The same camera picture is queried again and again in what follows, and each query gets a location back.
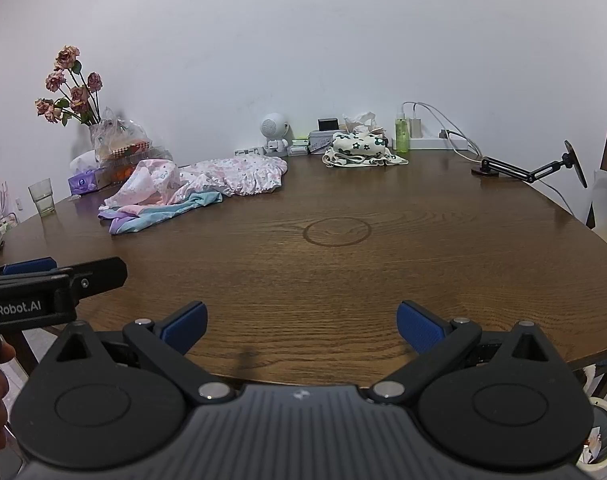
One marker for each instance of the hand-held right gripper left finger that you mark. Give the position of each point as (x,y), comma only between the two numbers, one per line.
(186,327)

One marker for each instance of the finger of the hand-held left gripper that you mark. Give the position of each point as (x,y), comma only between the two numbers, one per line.
(30,265)
(100,275)

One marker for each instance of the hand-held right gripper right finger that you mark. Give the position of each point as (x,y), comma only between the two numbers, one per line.
(418,327)

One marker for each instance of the pink floral garment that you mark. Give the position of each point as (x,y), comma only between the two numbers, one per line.
(223,177)

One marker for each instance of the wooden table leg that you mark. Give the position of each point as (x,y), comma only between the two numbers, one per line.
(23,352)

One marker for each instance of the clear glass cup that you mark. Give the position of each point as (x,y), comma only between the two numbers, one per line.
(42,200)

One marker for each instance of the pastel blue pink garment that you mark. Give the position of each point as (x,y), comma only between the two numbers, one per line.
(158,212)

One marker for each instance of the purple tissue box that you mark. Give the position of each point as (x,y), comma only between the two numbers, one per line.
(85,182)

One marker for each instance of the clear container of oranges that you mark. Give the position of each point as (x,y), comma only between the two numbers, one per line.
(133,167)

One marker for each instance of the white plastic pack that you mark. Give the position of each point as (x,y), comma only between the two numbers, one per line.
(82,161)

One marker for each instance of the clear plastic snack bag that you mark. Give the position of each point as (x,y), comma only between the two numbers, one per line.
(118,135)

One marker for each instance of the dried rose bouquet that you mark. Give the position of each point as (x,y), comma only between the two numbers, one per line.
(68,92)

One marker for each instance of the white power strip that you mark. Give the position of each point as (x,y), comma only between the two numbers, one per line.
(436,143)

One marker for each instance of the cream green floral cloth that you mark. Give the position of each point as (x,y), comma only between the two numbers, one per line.
(363,149)

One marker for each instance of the green spray bottle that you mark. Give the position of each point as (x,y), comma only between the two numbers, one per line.
(402,135)

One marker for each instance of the white charger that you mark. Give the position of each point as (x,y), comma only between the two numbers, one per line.
(415,127)

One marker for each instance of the white waste bin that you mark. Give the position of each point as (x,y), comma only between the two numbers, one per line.
(603,420)

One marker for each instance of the grey tin box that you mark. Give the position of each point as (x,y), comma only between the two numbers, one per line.
(321,141)

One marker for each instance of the green white small box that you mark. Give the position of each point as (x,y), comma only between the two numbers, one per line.
(298,147)

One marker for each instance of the crumpled white tissue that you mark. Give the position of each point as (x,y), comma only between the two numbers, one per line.
(362,122)

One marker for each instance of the white robot speaker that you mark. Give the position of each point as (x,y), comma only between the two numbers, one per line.
(274,132)

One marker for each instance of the small black box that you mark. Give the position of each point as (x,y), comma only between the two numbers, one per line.
(327,124)

